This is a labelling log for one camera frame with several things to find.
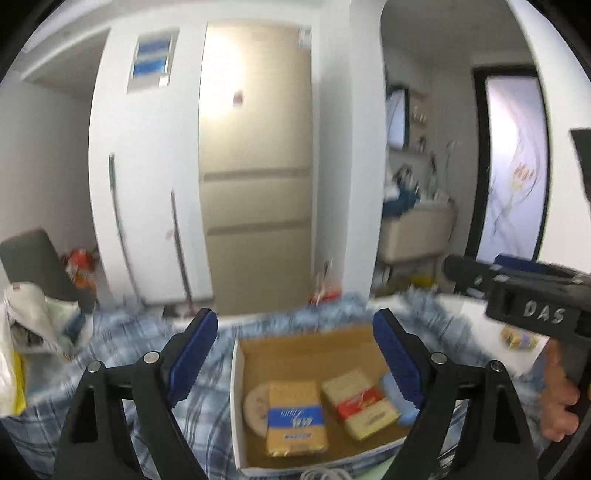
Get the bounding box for beige vanity cabinet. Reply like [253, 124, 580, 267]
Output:
[379, 203, 455, 264]

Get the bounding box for dark blue clothes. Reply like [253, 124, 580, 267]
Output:
[383, 185, 421, 217]

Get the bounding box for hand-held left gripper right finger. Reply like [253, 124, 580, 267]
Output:
[372, 308, 540, 480]

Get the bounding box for white plastic bag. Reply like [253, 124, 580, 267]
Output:
[0, 282, 93, 416]

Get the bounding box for dark flat panel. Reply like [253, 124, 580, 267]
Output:
[570, 129, 591, 204]

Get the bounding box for small colourful box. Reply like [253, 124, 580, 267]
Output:
[502, 323, 541, 350]

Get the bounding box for person's right hand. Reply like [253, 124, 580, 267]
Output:
[540, 344, 583, 441]

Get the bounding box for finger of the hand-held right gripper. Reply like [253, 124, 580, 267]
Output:
[443, 255, 497, 296]
[493, 253, 591, 282]

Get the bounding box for yellow packet with red label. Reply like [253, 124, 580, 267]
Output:
[321, 368, 400, 441]

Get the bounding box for gold refrigerator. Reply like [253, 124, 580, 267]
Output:
[198, 23, 319, 317]

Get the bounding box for grey wall panel blue screens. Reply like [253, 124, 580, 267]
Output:
[127, 28, 178, 93]

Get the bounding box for yellow packet with blue label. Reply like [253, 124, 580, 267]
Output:
[265, 381, 331, 459]

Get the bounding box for blue plaid blanket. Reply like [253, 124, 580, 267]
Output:
[0, 291, 546, 480]

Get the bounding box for light blue soft packet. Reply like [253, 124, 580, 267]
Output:
[379, 374, 419, 428]

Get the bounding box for light green paper sheet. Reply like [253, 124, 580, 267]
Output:
[365, 457, 402, 480]

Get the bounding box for red snack bag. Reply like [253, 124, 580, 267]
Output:
[65, 248, 98, 291]
[309, 286, 342, 305]

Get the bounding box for shallow cardboard box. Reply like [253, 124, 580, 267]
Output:
[230, 323, 416, 476]

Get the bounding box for bathroom mirror cabinet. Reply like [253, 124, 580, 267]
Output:
[385, 85, 430, 151]

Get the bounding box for beige round pad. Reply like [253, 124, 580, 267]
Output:
[243, 385, 271, 435]

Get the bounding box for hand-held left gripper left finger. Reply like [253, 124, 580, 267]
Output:
[54, 308, 219, 480]

